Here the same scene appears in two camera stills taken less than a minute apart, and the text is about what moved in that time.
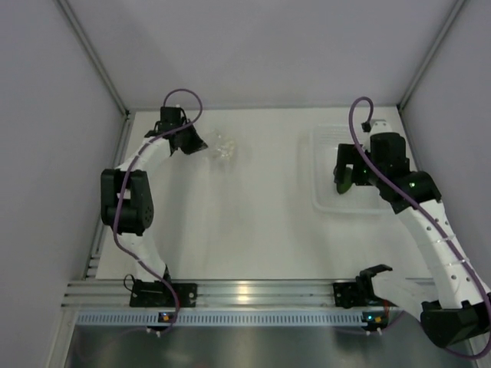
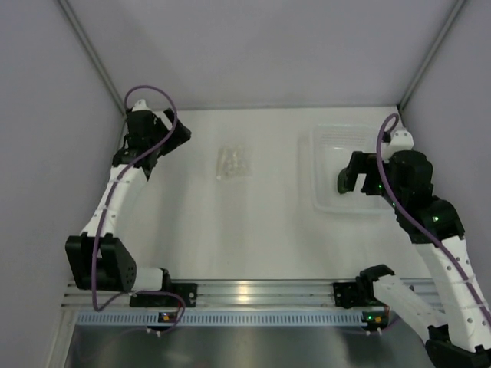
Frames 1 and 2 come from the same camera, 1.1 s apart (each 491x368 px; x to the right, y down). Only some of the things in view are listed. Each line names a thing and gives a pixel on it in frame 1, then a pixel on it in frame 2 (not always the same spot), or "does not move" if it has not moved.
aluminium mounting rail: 210,294 does not move
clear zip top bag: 222,156 → 235,162
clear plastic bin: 359,199 does not move
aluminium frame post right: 457,8 does not move
